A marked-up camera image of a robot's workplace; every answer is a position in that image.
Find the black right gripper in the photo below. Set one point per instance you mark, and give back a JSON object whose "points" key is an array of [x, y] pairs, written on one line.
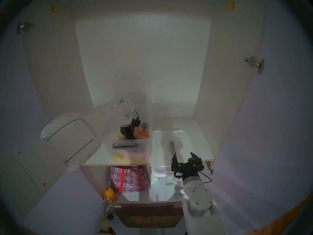
{"points": [[188, 167]]}

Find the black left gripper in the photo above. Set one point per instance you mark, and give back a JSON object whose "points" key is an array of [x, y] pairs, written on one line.
{"points": [[129, 129]]}

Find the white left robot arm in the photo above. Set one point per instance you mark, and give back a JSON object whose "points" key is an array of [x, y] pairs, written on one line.
{"points": [[68, 139]]}

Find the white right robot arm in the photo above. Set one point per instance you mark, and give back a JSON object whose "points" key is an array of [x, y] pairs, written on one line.
{"points": [[200, 200]]}

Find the clear plastic storage bin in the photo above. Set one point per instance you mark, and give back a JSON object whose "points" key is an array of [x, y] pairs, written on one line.
{"points": [[144, 146]]}

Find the white plastic bin lid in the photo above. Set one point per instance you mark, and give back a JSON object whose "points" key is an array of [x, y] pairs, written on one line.
{"points": [[161, 151]]}

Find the steel cabinet door hinge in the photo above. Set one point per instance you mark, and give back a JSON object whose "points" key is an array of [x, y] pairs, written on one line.
{"points": [[255, 64], [24, 26], [209, 166]]}

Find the white cabinet shelf board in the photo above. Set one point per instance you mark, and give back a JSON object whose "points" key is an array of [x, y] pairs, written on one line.
{"points": [[105, 156], [156, 193]]}

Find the cream open wardrobe cabinet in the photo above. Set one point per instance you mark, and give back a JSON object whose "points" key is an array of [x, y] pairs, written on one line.
{"points": [[49, 65]]}

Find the blue yellow striped cloth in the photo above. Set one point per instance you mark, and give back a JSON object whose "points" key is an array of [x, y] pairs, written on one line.
{"points": [[145, 125]]}

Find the small pink bottle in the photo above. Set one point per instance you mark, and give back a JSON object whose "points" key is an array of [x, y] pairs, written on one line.
{"points": [[176, 182]]}

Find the light pink cloth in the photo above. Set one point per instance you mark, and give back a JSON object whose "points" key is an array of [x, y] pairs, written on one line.
{"points": [[137, 153]]}

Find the grey blue flat pack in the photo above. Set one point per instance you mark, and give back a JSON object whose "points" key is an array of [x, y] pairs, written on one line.
{"points": [[176, 190]]}

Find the small white carton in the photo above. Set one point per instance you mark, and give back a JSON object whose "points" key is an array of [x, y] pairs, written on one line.
{"points": [[154, 179]]}

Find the red plaid woven bag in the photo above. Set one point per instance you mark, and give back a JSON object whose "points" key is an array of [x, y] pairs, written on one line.
{"points": [[132, 180]]}

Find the brown wooden panel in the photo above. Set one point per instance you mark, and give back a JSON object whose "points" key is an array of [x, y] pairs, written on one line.
{"points": [[146, 215]]}

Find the orange bottle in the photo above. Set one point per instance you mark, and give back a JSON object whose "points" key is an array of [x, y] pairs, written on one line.
{"points": [[110, 195]]}

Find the black star knob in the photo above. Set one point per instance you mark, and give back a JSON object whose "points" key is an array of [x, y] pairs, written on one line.
{"points": [[110, 217]]}

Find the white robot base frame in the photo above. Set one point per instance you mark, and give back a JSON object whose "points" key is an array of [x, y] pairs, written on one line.
{"points": [[115, 227]]}

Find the yellow rod bracket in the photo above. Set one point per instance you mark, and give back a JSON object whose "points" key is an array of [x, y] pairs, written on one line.
{"points": [[230, 5], [55, 8]]}

